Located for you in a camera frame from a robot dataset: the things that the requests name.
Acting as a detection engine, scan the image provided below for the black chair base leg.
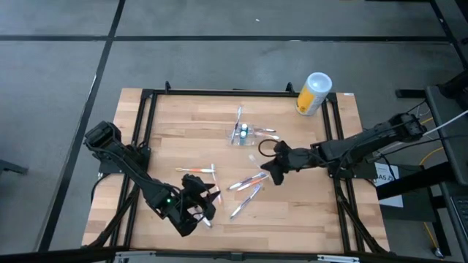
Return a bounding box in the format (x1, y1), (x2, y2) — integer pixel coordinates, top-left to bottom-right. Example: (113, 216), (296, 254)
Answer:
(0, 159), (29, 177)

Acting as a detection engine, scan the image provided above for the dark keyboard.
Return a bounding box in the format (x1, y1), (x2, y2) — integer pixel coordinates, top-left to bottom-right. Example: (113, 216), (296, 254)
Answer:
(450, 195), (468, 238)

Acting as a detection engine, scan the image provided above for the black aluminium table frame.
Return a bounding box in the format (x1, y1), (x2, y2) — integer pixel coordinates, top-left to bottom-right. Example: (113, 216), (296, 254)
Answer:
(82, 80), (390, 256)

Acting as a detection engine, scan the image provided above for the white paper sheet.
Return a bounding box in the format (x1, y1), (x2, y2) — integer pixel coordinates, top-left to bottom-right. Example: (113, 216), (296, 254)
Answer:
(373, 162), (404, 208)

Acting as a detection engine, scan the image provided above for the clear acrylic organizer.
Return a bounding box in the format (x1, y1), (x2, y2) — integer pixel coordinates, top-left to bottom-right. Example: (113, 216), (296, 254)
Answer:
(227, 123), (268, 147)

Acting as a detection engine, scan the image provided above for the gray desk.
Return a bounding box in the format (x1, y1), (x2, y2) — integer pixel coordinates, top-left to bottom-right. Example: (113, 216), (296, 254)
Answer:
(425, 84), (468, 187)

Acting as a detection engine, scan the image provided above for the white canister yellow label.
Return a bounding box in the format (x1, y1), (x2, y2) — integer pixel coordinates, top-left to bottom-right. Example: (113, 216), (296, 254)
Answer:
(295, 71), (333, 117)

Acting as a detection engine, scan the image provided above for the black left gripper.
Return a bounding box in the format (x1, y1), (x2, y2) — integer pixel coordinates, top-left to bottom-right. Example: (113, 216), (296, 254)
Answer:
(181, 175), (218, 224)

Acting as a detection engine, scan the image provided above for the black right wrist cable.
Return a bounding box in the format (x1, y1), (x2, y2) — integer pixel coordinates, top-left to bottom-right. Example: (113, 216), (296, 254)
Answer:
(257, 137), (282, 159)

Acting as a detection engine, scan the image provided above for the black desk support beam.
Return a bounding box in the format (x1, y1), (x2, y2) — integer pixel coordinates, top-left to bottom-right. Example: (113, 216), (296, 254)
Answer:
(376, 160), (458, 200)

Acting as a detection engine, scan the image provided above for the white cable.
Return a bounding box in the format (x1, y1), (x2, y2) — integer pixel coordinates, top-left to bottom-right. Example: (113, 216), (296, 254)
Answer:
(380, 109), (468, 155)

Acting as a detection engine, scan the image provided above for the metal camera mount bar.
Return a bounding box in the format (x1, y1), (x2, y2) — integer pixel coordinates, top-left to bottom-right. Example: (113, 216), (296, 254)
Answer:
(113, 250), (361, 263)

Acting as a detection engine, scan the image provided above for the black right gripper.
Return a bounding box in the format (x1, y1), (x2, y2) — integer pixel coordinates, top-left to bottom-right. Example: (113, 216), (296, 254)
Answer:
(260, 140), (316, 186)

